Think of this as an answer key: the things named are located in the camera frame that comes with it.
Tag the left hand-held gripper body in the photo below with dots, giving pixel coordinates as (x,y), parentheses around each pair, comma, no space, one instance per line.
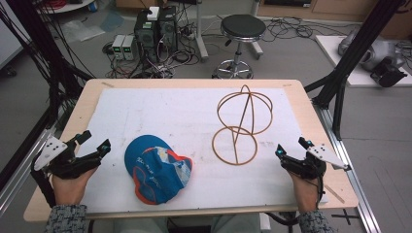
(51,152)

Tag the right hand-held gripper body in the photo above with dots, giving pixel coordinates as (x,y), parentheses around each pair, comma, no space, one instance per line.
(325,154)

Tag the blue and orange cap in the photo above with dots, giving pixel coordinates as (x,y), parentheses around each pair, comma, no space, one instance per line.
(158,173)

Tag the person's left hand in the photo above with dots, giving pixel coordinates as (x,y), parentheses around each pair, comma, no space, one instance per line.
(69,191)

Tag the person's right hand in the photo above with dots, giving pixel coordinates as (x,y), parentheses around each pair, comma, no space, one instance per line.
(306,194)

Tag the strip of tape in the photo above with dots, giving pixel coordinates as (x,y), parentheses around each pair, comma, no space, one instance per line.
(335,193)

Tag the white floor board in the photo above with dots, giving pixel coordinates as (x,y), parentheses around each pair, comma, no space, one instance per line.
(333,55)

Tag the white table mat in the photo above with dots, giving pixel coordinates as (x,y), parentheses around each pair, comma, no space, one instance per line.
(181,113)

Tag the grey power supply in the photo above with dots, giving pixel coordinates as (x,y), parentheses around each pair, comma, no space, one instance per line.
(128,48)
(118,47)

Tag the black device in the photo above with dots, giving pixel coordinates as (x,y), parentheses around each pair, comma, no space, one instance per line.
(388,75)

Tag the clear plastic sheet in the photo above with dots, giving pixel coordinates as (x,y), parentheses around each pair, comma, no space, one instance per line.
(82,30)

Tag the grey rounded device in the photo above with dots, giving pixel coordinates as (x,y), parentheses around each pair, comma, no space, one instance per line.
(372,51)

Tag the black computer tower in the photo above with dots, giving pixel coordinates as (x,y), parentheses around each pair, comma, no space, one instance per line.
(146,35)
(168,30)

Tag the blue tape roll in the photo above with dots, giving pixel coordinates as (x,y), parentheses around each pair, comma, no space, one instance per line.
(93,6)

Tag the white round table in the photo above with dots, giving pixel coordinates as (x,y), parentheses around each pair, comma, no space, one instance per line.
(66,6)

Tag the black round stool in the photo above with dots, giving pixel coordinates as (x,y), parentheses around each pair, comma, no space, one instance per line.
(243,26)

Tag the white box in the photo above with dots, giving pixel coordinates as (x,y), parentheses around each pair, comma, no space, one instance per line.
(153,13)

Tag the white stand leg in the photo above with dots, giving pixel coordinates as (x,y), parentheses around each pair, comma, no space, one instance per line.
(200,32)

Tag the aluminium rail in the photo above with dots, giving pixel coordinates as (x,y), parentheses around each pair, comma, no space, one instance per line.
(351,168)
(19,171)

